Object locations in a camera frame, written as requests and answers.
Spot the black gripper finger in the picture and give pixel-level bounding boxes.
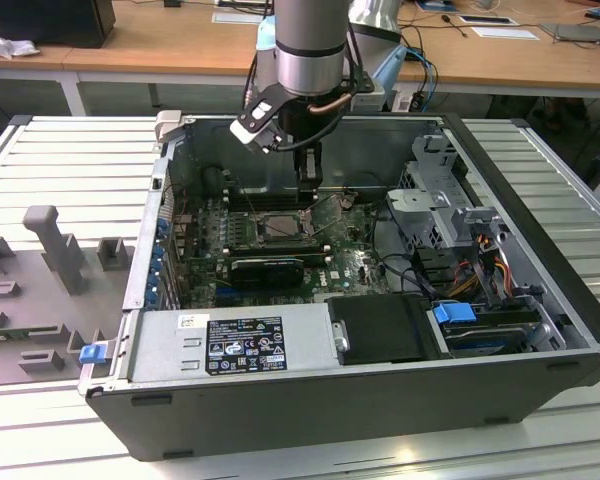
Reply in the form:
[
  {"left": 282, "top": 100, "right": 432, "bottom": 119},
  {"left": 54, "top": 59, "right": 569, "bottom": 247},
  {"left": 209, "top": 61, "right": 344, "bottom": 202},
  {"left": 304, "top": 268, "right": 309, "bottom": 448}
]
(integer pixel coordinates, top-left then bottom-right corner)
[{"left": 294, "top": 142, "right": 326, "bottom": 203}]

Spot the metal CPU socket cover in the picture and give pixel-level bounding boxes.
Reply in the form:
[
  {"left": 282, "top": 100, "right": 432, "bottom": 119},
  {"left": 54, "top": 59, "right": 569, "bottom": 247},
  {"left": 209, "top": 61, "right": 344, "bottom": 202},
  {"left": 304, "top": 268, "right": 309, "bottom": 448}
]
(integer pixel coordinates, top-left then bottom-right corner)
[{"left": 303, "top": 192, "right": 345, "bottom": 239}]

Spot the CPU socket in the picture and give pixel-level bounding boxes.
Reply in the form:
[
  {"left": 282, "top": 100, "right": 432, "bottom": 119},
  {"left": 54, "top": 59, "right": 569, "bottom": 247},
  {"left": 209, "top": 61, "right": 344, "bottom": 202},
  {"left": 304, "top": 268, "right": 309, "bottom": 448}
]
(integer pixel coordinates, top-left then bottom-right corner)
[{"left": 249, "top": 209, "right": 315, "bottom": 246}]

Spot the green motherboard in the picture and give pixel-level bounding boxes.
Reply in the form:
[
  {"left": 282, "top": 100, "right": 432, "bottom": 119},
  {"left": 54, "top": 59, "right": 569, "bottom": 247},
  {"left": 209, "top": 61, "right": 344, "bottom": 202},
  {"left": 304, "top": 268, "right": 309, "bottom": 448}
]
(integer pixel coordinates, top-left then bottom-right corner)
[{"left": 179, "top": 192, "right": 399, "bottom": 309}]

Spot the black cylindrical component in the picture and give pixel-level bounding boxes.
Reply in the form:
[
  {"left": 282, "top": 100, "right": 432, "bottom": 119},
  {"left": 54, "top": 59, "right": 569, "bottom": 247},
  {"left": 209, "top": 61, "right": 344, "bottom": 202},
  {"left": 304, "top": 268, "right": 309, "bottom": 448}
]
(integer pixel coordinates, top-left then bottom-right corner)
[{"left": 201, "top": 166, "right": 226, "bottom": 200}]

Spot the black graphics card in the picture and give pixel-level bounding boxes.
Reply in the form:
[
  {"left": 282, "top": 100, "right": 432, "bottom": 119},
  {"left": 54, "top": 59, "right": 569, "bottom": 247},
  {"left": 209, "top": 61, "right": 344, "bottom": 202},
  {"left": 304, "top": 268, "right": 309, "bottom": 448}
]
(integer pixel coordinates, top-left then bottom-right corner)
[{"left": 228, "top": 257, "right": 307, "bottom": 291}]

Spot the white power adapter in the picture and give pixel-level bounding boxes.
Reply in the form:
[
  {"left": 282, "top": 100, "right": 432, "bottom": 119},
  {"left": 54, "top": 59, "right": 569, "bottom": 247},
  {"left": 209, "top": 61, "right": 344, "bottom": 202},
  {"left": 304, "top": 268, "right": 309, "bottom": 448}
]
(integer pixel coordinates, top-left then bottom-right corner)
[{"left": 392, "top": 85, "right": 415, "bottom": 113}]

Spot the grey metal drive cage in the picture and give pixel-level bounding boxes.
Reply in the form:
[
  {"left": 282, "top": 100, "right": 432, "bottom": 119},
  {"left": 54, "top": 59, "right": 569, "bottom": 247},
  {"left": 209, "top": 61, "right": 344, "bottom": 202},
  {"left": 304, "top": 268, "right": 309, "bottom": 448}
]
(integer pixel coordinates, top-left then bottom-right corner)
[{"left": 384, "top": 132, "right": 511, "bottom": 251}]

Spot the white paper sheet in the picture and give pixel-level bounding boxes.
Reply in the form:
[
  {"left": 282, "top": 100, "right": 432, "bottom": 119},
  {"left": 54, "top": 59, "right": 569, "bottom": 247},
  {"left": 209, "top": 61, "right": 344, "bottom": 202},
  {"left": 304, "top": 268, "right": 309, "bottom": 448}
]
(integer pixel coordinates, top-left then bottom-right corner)
[
  {"left": 471, "top": 25, "right": 541, "bottom": 41},
  {"left": 212, "top": 10, "right": 276, "bottom": 25}
]

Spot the silver metal case latch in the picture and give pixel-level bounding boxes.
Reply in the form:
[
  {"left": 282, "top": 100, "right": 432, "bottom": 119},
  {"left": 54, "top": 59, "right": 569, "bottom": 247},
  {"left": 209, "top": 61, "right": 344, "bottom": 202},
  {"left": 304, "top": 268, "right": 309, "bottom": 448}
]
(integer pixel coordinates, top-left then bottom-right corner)
[{"left": 154, "top": 110, "right": 196, "bottom": 146}]

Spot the wooden desk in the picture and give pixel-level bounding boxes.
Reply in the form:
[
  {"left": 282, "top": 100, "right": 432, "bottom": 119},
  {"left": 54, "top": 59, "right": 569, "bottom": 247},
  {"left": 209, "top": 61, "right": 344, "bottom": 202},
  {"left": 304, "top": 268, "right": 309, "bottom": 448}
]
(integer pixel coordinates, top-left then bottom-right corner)
[{"left": 0, "top": 0, "right": 600, "bottom": 101}]

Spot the blue paper sheet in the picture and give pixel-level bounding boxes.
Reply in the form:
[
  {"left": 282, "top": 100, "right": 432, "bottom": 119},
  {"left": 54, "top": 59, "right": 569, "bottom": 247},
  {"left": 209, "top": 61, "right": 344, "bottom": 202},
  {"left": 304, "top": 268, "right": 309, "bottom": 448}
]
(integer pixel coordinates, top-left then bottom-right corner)
[{"left": 413, "top": 0, "right": 462, "bottom": 14}]

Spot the blue disk carrier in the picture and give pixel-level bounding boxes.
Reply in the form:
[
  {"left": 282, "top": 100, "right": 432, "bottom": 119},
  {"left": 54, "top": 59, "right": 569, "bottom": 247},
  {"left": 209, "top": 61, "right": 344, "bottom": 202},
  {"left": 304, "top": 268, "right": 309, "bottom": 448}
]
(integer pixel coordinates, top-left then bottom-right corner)
[{"left": 431, "top": 301, "right": 477, "bottom": 332}]

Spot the silver power supply unit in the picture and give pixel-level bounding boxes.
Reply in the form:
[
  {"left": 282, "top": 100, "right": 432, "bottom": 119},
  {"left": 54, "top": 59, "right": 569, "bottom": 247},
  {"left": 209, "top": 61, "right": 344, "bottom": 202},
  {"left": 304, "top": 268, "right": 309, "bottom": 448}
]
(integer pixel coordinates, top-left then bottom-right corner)
[{"left": 129, "top": 304, "right": 341, "bottom": 381}]

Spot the dark grey PC case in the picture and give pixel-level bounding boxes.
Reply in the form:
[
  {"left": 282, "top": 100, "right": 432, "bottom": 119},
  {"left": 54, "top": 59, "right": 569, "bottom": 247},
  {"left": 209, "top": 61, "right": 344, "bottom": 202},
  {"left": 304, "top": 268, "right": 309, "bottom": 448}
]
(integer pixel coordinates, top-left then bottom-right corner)
[{"left": 77, "top": 110, "right": 600, "bottom": 464}]

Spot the hard disk drive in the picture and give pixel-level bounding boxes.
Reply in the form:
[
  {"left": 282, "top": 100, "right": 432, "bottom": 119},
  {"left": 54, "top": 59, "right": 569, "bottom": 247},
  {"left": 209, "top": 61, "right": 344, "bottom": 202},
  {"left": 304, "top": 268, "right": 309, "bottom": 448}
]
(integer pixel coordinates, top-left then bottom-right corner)
[{"left": 442, "top": 324, "right": 529, "bottom": 354}]

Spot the blue plastic case latch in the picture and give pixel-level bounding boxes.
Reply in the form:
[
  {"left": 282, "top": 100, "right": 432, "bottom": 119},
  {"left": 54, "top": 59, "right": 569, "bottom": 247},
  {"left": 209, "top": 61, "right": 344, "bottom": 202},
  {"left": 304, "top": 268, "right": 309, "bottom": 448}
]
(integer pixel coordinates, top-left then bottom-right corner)
[{"left": 79, "top": 343, "right": 106, "bottom": 365}]

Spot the black box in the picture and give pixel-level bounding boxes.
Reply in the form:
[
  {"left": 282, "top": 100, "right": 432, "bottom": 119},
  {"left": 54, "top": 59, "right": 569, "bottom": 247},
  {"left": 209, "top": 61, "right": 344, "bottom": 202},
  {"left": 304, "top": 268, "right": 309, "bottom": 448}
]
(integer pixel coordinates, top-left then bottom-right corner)
[{"left": 0, "top": 0, "right": 117, "bottom": 50}]

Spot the grey laptop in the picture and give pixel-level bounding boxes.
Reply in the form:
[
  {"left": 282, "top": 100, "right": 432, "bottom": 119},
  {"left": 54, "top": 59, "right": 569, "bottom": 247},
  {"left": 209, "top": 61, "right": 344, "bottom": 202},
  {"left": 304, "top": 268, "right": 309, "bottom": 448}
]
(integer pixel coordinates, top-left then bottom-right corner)
[{"left": 538, "top": 21, "right": 600, "bottom": 45}]

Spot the grey parts rack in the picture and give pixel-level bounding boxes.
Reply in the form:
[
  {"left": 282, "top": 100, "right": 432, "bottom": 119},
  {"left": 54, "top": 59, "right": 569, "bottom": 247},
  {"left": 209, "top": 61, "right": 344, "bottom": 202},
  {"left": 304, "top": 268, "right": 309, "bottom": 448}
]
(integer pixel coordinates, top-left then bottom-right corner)
[{"left": 0, "top": 204, "right": 134, "bottom": 386}]

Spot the crumpled white paper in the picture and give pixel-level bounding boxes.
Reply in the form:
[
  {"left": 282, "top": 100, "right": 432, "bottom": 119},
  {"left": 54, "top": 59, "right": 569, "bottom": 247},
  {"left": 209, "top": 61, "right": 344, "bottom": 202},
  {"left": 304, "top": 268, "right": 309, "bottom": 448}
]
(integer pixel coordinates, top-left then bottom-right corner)
[{"left": 0, "top": 28, "right": 41, "bottom": 60}]

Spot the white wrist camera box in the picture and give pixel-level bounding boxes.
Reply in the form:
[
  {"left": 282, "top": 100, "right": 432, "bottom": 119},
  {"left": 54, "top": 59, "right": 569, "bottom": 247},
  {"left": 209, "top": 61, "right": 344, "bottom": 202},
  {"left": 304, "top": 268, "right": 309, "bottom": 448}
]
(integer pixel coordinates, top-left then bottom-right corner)
[{"left": 229, "top": 97, "right": 286, "bottom": 154}]

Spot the thick black cable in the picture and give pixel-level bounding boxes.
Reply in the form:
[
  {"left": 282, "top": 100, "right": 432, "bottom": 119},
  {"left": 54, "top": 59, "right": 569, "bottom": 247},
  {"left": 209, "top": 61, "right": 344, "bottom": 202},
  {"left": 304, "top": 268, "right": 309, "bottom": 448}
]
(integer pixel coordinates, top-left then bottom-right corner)
[{"left": 371, "top": 199, "right": 434, "bottom": 296}]

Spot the blue cable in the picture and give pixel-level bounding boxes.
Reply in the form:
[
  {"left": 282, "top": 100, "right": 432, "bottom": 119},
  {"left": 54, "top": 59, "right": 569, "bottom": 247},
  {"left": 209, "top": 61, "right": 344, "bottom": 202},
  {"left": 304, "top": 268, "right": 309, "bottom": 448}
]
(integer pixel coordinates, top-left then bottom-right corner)
[{"left": 408, "top": 47, "right": 439, "bottom": 101}]

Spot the yellow orange wire bundle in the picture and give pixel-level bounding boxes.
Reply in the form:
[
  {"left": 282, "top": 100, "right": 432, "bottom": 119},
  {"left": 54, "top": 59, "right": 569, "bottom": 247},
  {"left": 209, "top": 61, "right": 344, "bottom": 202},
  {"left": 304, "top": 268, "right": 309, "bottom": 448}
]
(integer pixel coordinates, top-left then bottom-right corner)
[{"left": 452, "top": 247, "right": 516, "bottom": 301}]

